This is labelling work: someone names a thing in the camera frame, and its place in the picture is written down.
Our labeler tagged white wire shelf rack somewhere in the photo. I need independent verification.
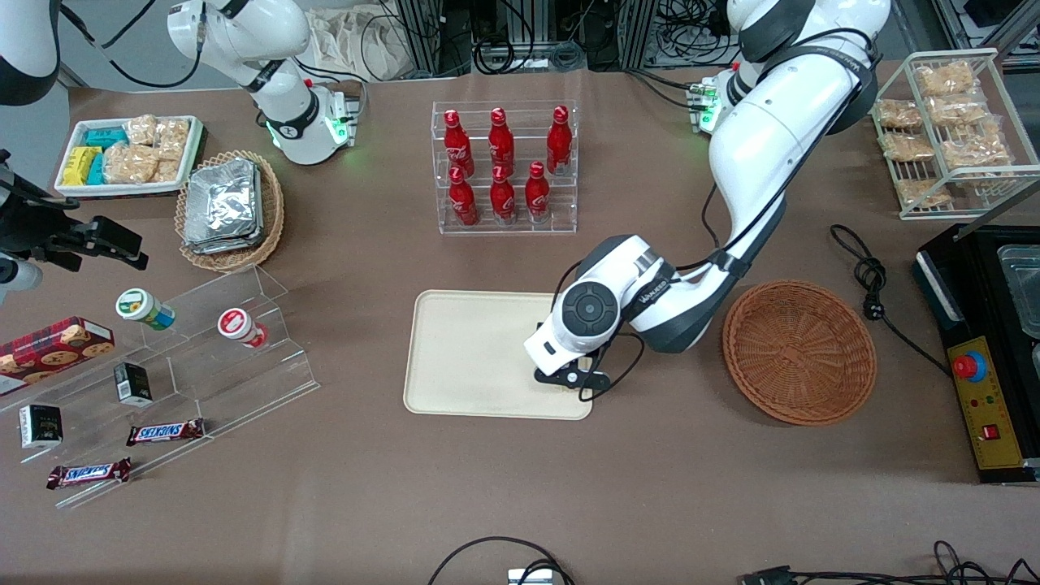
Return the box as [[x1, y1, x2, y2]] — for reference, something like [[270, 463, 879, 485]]
[[872, 48, 1040, 221]]

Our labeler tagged yellow snack packet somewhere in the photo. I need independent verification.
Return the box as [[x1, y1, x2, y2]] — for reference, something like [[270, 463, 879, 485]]
[[63, 145, 103, 187]]

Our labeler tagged oval light wicker basket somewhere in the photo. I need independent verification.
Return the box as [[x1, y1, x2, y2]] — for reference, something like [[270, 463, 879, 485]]
[[174, 149, 286, 274]]

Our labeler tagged clear bag of brown snacks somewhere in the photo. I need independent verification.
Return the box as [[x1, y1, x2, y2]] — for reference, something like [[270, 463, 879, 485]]
[[926, 93, 989, 128], [942, 130, 1013, 171], [895, 178, 952, 207], [882, 132, 936, 163], [876, 98, 924, 130], [914, 61, 977, 98]]

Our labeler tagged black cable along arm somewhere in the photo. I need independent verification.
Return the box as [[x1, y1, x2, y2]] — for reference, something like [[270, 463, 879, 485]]
[[578, 28, 883, 404], [58, 0, 206, 90]]

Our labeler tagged silver foil packet stack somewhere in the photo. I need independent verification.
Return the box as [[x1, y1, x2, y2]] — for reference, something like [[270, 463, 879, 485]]
[[182, 158, 266, 255]]

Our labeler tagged black power cable with plug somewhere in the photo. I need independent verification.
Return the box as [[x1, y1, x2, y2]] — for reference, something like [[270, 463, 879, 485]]
[[830, 225, 953, 379]]

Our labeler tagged black arched cable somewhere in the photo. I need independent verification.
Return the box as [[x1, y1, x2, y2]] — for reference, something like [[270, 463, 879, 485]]
[[427, 535, 575, 585]]

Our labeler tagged red cola bottle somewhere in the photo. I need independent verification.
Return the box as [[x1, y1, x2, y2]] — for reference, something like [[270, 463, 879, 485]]
[[443, 110, 475, 176], [525, 161, 552, 223], [448, 167, 480, 228], [546, 106, 573, 176], [490, 164, 518, 225], [488, 107, 516, 173]]

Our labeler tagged beige rectangular plastic tray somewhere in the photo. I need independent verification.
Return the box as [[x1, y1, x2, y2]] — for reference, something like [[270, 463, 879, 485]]
[[404, 290, 594, 421]]

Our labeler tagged thin black looped cable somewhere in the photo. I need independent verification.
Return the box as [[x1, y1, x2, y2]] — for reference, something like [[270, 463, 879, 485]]
[[933, 539, 1040, 585]]

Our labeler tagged small black box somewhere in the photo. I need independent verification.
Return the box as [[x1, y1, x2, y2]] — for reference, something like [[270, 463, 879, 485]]
[[18, 403, 64, 450], [113, 362, 154, 408]]

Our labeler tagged cup with red lid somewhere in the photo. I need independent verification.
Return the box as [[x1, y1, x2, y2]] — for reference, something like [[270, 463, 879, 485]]
[[216, 307, 270, 349]]

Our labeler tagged brown Snickers bar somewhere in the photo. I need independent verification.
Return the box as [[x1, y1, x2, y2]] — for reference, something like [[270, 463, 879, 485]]
[[125, 418, 206, 447], [45, 457, 133, 491]]

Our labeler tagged clear acrylic stepped shelf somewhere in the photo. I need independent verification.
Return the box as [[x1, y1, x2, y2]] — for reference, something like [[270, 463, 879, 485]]
[[0, 264, 321, 510]]

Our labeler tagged white rectangular snack tray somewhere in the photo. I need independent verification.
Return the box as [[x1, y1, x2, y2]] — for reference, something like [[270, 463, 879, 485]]
[[54, 115, 205, 199]]

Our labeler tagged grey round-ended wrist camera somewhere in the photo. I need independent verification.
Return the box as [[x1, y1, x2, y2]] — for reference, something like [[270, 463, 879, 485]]
[[0, 253, 44, 306]]

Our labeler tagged black machine with yellow panel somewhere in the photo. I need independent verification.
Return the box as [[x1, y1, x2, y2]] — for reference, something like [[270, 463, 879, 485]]
[[913, 223, 1040, 485]]

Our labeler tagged clear acrylic bottle rack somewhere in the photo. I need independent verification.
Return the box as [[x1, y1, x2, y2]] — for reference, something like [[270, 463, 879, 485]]
[[431, 99, 579, 237]]

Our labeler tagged red plaid cookie box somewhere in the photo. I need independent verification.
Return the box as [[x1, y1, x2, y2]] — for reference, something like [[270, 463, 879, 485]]
[[0, 316, 115, 398]]

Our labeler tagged black cable with connector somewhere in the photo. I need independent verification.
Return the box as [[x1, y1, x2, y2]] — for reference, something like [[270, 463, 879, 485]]
[[738, 565, 935, 585]]

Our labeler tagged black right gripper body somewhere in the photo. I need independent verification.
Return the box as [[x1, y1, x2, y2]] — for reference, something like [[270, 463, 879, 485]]
[[0, 150, 83, 262]]

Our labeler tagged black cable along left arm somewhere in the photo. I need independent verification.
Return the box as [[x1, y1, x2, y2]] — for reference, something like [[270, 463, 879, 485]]
[[578, 28, 883, 404]]

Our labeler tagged clear plastic container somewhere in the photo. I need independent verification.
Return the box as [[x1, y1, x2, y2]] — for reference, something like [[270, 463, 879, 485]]
[[997, 244, 1040, 340]]

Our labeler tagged metal equipment rack with cables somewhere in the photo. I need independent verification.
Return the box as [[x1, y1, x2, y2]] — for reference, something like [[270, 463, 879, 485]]
[[393, 0, 734, 79]]

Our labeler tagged round brown wicker basket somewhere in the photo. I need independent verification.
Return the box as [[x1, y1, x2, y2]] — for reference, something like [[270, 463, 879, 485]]
[[722, 280, 878, 427]]

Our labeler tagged white cloth bag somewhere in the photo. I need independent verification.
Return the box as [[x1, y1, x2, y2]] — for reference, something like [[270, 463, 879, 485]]
[[307, 6, 410, 83]]

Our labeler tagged cup with green lid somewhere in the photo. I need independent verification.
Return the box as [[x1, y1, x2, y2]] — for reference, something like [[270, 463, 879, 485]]
[[115, 288, 176, 331]]

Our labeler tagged black cable along right arm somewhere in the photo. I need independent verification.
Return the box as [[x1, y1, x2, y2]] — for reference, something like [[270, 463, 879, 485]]
[[58, 0, 206, 90]]

